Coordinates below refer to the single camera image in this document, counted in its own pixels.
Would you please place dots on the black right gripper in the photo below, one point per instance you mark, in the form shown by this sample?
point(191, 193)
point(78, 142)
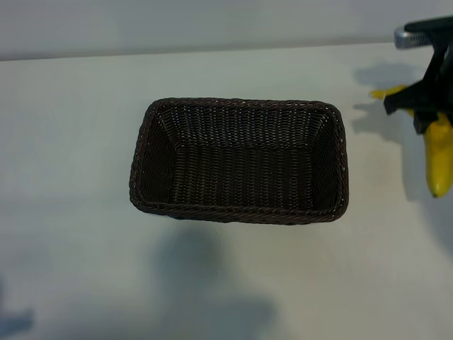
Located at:
point(439, 88)

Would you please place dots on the yellow banana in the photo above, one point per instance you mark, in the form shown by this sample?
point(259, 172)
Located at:
point(440, 159)

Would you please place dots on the dark brown wicker basket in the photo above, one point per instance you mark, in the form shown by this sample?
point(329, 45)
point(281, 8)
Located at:
point(247, 166)

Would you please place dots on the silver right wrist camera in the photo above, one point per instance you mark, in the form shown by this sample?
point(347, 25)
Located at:
point(410, 39)

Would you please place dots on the black right camera bracket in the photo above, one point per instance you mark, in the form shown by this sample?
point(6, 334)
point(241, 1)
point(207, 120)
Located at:
point(431, 25)

